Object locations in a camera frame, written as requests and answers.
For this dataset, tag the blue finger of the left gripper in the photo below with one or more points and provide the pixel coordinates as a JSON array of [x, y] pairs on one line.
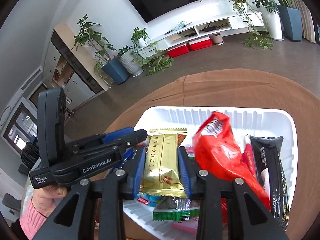
[[112, 136]]

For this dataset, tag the red storage box right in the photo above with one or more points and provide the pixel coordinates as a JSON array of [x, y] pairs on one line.
[[200, 43]]

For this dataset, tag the white tall planter right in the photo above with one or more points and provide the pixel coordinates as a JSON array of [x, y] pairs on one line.
[[270, 12]]

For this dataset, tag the blue planter with tree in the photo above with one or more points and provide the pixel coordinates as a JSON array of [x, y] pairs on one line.
[[106, 66]]

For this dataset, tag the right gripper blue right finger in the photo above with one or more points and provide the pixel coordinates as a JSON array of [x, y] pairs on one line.
[[187, 170]]

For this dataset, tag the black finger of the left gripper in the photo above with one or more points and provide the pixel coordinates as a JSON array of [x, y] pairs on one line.
[[135, 138]]

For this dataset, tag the pink white snack packet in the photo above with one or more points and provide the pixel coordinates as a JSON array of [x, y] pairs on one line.
[[189, 226]]

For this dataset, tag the wooden wall cabinet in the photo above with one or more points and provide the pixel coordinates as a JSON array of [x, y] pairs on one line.
[[72, 69]]

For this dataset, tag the trailing pothos plant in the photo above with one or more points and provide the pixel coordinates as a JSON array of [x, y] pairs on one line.
[[147, 53]]

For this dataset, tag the dark blue biscuit pack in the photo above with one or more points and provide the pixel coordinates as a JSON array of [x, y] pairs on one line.
[[128, 155]]

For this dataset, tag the red storage box left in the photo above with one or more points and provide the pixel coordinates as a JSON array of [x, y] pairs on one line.
[[178, 50]]

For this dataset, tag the red snack bag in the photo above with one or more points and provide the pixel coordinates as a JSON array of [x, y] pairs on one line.
[[217, 152]]

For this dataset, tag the light blue chips bag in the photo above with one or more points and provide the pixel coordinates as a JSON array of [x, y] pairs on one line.
[[148, 200]]

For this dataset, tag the red storage box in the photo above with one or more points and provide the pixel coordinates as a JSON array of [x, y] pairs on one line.
[[200, 43], [178, 50]]

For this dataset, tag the black snack packet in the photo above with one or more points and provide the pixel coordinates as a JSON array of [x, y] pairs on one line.
[[271, 175]]

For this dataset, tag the left hand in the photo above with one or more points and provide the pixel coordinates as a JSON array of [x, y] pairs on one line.
[[44, 199]]

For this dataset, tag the white red sausage snack packet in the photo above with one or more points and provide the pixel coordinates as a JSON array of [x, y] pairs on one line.
[[249, 160]]

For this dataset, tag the green seed packet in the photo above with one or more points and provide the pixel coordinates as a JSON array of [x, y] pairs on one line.
[[176, 209]]

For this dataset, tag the white plastic tray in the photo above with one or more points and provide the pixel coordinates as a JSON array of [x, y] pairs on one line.
[[258, 122]]

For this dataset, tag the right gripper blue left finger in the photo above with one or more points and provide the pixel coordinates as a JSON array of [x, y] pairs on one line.
[[136, 170]]

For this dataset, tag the white ribbed planter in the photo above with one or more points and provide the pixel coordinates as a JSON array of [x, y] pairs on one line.
[[129, 61]]

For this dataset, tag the gold wafer packet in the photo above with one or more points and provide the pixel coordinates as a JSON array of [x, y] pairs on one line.
[[161, 174]]

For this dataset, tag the white tv console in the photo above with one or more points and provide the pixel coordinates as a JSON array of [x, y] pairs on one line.
[[227, 24]]

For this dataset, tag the small beige pot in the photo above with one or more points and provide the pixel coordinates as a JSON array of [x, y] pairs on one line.
[[217, 39]]

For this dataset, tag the grey tall planter right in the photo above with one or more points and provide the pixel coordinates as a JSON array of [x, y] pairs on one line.
[[291, 22]]

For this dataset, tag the pink sleeve left forearm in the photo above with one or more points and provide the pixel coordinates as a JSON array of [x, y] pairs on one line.
[[31, 220]]

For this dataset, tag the beige curtain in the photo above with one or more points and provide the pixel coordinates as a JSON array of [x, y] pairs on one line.
[[308, 28]]

